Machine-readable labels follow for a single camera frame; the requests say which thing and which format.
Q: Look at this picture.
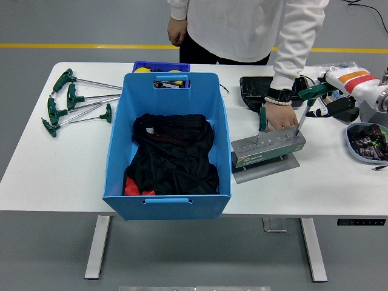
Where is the black cable on table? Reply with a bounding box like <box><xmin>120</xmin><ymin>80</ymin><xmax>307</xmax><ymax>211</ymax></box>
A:
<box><xmin>298</xmin><ymin>73</ymin><xmax>316</xmax><ymax>87</ymax></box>

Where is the person's right hand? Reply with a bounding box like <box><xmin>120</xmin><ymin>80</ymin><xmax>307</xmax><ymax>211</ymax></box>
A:
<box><xmin>167</xmin><ymin>16</ymin><xmax>189</xmax><ymax>48</ymax></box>

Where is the red cloth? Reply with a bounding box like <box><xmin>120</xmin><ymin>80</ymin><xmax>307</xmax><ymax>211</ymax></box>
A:
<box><xmin>124</xmin><ymin>176</ymin><xmax>156</xmax><ymax>196</ymax></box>

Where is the white table leg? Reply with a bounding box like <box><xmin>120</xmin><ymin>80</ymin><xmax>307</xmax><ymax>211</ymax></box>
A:
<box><xmin>84</xmin><ymin>215</ymin><xmax>112</xmax><ymax>280</ymax></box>
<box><xmin>299</xmin><ymin>217</ymin><xmax>328</xmax><ymax>283</ymax></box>

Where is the person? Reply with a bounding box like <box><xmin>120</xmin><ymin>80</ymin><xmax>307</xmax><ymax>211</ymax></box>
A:
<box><xmin>167</xmin><ymin>0</ymin><xmax>330</xmax><ymax>66</ymax></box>

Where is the short green T-handle hex key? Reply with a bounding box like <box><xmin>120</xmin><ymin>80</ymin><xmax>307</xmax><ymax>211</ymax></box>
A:
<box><xmin>69</xmin><ymin>103</ymin><xmax>113</xmax><ymax>124</ymax></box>

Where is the grey bowl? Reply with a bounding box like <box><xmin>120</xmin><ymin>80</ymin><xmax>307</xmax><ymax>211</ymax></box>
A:
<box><xmin>346</xmin><ymin>122</ymin><xmax>388</xmax><ymax>165</ymax></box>

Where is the dark small components pile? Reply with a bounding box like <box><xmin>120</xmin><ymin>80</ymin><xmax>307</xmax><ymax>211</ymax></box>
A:
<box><xmin>351</xmin><ymin>124</ymin><xmax>388</xmax><ymax>160</ymax></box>

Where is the grey metal table bracket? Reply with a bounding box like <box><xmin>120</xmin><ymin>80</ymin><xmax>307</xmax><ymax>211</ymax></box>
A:
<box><xmin>263</xmin><ymin>217</ymin><xmax>288</xmax><ymax>233</ymax></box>

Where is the grey block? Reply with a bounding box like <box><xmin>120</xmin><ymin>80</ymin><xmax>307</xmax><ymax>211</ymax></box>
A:
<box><xmin>359</xmin><ymin>101</ymin><xmax>388</xmax><ymax>124</ymax></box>

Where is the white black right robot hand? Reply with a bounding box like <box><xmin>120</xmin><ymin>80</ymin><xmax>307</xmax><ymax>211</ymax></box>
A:
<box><xmin>305</xmin><ymin>69</ymin><xmax>381</xmax><ymax>119</ymax></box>

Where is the small green T-handle hex key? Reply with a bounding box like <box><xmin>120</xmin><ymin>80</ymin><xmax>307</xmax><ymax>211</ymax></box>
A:
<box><xmin>256</xmin><ymin>105</ymin><xmax>268</xmax><ymax>146</ymax></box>

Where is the large blue plastic box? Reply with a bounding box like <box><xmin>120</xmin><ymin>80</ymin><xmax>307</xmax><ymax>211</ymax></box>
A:
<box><xmin>102</xmin><ymin>72</ymin><xmax>233</xmax><ymax>221</ymax></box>

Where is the black power adapter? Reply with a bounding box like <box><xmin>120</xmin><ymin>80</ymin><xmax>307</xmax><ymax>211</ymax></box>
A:
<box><xmin>330</xmin><ymin>99</ymin><xmax>360</xmax><ymax>124</ymax></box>

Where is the tan resistor tape strip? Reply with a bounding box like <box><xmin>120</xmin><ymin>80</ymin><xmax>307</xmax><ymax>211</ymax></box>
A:
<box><xmin>321</xmin><ymin>90</ymin><xmax>349</xmax><ymax>105</ymax></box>

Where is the black floor cable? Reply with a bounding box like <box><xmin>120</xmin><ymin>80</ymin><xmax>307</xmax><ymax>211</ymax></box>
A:
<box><xmin>344</xmin><ymin>0</ymin><xmax>388</xmax><ymax>33</ymax></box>

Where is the small dark blue bin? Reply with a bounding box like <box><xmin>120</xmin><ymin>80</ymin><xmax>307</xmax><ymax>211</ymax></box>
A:
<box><xmin>132</xmin><ymin>60</ymin><xmax>192</xmax><ymax>74</ymax></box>

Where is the grey green hex key stand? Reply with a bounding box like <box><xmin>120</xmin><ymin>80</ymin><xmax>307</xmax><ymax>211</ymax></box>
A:
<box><xmin>230</xmin><ymin>129</ymin><xmax>307</xmax><ymax>185</ymax></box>

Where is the black plastic tray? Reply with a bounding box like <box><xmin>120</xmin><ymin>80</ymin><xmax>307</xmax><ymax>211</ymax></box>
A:
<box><xmin>239</xmin><ymin>75</ymin><xmax>309</xmax><ymax>113</ymax></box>

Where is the clear bag of resistors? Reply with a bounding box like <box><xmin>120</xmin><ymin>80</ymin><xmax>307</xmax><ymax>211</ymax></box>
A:
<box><xmin>312</xmin><ymin>61</ymin><xmax>369</xmax><ymax>92</ymax></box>

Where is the black table control panel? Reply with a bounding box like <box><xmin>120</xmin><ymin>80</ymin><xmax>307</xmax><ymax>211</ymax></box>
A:
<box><xmin>336</xmin><ymin>218</ymin><xmax>387</xmax><ymax>226</ymax></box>

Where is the person's left hand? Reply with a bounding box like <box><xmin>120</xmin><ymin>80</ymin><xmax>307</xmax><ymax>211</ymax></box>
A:
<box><xmin>265</xmin><ymin>104</ymin><xmax>299</xmax><ymax>133</ymax></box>

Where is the large green T-handle hex key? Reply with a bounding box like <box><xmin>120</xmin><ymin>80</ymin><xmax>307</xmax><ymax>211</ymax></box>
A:
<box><xmin>293</xmin><ymin>82</ymin><xmax>336</xmax><ymax>136</ymax></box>

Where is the black wrist watch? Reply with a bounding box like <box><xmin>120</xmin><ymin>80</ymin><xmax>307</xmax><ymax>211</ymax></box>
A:
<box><xmin>267</xmin><ymin>87</ymin><xmax>293</xmax><ymax>102</ymax></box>

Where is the white bead bracelet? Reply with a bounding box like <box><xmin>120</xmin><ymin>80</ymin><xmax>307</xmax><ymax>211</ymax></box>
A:
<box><xmin>264</xmin><ymin>96</ymin><xmax>293</xmax><ymax>107</ymax></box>

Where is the black cloth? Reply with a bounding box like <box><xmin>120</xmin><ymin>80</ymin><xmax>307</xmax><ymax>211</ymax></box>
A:
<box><xmin>122</xmin><ymin>113</ymin><xmax>221</xmax><ymax>196</ymax></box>

